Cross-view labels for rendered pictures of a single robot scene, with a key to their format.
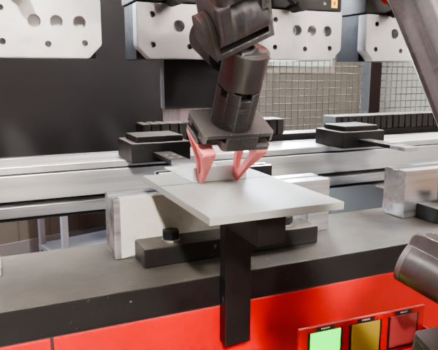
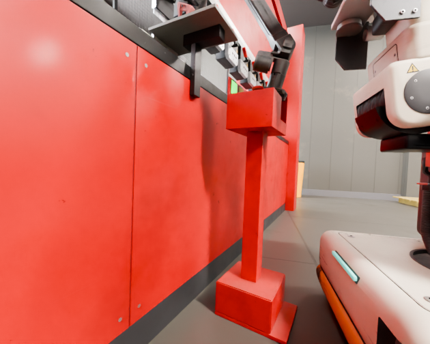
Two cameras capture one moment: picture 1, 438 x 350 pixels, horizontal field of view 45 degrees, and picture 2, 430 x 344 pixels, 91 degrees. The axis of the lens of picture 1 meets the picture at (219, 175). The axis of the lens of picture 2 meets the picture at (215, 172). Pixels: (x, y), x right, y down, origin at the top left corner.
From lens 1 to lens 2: 0.73 m
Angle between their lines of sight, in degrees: 39
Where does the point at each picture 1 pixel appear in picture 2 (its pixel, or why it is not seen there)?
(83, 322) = (149, 47)
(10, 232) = not seen: outside the picture
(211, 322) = (187, 84)
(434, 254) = (265, 54)
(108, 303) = (158, 46)
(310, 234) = not seen: hidden behind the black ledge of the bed
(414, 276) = (261, 60)
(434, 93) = (260, 10)
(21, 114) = not seen: hidden behind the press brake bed
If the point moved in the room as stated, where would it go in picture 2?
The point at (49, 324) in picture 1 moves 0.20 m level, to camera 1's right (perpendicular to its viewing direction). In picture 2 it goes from (136, 37) to (202, 63)
